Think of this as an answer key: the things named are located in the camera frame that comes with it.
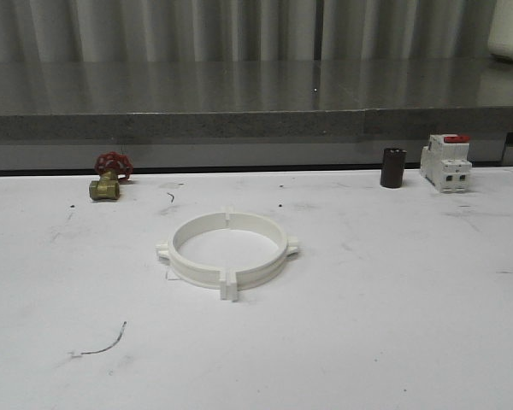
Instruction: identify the white half-ring clamp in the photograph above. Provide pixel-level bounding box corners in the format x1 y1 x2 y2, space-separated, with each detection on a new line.
156 208 238 302
219 210 299 302

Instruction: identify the dark brown cylinder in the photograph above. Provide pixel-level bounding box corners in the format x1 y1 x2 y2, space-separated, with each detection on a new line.
380 148 407 189

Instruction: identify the brass valve with red handwheel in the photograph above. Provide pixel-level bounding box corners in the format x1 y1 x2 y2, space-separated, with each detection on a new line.
89 151 133 201

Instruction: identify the grey stone counter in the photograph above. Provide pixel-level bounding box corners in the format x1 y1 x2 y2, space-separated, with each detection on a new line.
0 58 513 174

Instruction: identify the white container on counter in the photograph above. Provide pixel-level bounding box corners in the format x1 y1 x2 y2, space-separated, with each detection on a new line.
487 0 513 61

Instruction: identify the white circuit breaker red switch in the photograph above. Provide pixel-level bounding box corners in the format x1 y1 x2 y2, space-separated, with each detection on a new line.
420 134 472 193

